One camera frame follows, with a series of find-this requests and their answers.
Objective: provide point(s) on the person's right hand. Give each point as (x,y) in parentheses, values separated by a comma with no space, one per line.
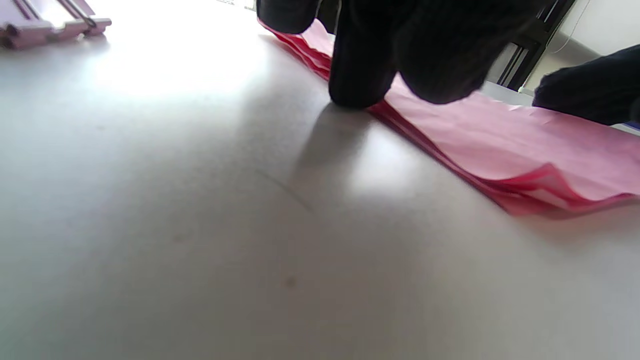
(600,87)

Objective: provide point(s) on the person's left hand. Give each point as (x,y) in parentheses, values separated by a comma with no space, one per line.
(435,45)

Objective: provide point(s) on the stack of pink paper sheets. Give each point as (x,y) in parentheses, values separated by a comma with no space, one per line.
(500,140)

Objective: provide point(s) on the pink binder clip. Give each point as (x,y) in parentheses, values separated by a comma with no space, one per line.
(50,31)

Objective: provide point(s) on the black window frame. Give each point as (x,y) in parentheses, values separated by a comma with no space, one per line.
(540,35)

